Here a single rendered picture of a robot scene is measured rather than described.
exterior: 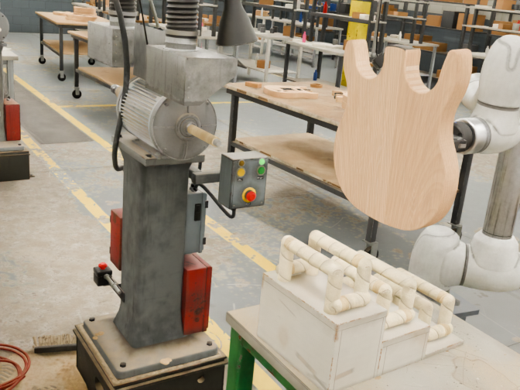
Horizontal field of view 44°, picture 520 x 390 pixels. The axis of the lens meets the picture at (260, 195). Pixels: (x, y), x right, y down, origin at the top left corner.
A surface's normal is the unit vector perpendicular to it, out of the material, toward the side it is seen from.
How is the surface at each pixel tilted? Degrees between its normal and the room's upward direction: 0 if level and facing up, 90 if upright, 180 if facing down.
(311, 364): 90
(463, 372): 0
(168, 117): 86
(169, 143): 96
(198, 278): 90
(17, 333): 0
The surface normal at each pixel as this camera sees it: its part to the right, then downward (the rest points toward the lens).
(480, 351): 0.09, -0.94
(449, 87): -0.83, 0.18
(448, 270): -0.18, 0.31
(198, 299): 0.53, 0.31
